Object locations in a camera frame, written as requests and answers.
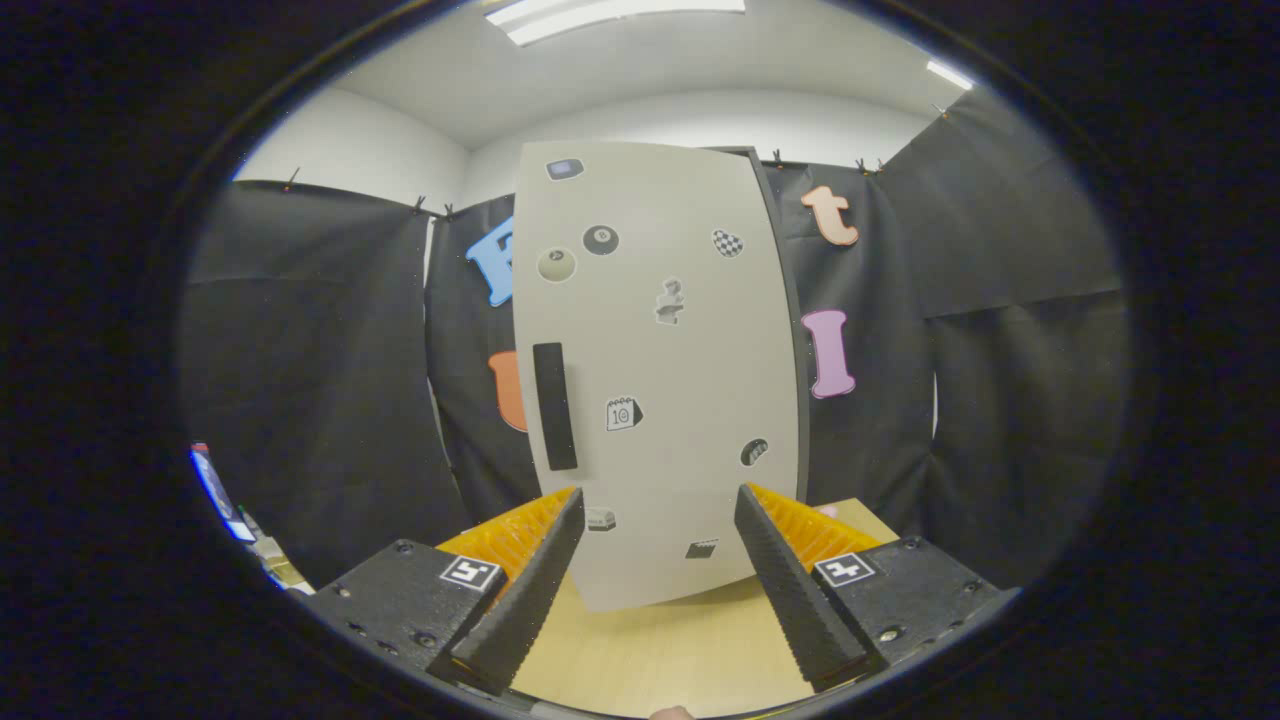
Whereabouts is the grey shoe cabinet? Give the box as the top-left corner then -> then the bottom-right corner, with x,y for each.
735,145 -> 811,506

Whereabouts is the white shoe cabinet door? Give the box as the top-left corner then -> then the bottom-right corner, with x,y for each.
512,140 -> 801,613

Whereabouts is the large ceiling light panel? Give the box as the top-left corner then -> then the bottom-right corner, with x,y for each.
483,0 -> 748,48

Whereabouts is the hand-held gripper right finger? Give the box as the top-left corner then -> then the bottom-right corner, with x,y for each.
733,483 -> 1011,693

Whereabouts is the black door handle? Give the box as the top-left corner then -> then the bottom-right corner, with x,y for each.
532,342 -> 581,472

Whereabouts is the printed display board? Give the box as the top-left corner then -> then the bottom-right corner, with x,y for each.
190,443 -> 256,544

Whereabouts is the black backdrop cloth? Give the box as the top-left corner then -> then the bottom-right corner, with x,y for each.
180,85 -> 1131,591

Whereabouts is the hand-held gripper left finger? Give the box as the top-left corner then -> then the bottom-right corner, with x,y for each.
300,485 -> 587,696

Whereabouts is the cluttered side table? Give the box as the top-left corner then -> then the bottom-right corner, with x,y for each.
240,510 -> 316,596

